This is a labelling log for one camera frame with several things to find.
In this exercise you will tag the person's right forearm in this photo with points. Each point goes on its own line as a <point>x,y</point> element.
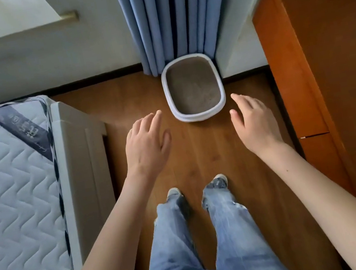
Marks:
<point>341,214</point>

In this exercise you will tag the person's left forearm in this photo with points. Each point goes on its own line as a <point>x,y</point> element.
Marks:
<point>109,253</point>

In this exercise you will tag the person's right hand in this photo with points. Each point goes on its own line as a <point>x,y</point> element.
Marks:
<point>258,126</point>

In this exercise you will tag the grey cat litter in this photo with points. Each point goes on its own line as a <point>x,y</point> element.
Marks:
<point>193,86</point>

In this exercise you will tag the person's blue jeans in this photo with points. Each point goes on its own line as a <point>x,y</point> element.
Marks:
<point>191,256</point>

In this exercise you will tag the blue curtain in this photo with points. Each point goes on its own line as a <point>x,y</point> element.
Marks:
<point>171,15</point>

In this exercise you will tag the brown wooden wall shelf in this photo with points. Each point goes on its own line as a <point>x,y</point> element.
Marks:
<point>335,79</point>

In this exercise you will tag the white quilted mattress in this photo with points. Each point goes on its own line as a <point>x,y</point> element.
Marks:
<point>15,218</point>

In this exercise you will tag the person's grey right shoe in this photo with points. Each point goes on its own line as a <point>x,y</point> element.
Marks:
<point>220,180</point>

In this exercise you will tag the person's left hand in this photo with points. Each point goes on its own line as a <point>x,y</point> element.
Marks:
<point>146,148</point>

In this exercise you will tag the white oval litter box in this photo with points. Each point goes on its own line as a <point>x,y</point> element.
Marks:
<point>195,116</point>

